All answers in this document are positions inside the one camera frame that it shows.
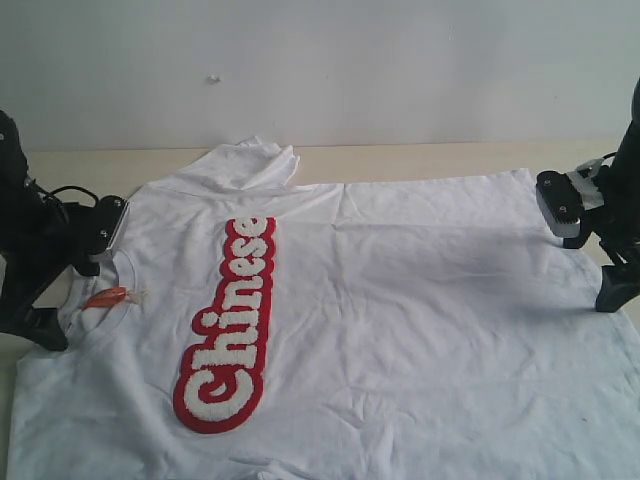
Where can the small white wall hook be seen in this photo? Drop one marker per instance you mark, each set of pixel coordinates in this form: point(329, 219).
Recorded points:
point(214, 79)

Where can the white t-shirt red lettering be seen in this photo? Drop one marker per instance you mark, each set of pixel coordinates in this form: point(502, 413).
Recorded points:
point(251, 329)

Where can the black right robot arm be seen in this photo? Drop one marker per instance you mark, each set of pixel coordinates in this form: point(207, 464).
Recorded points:
point(628, 151)

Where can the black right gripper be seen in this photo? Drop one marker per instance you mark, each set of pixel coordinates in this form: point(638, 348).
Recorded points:
point(612, 208)

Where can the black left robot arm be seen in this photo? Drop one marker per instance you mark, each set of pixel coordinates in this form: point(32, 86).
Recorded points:
point(15, 172)

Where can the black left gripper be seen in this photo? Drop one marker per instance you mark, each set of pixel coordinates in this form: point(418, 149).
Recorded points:
point(40, 237)

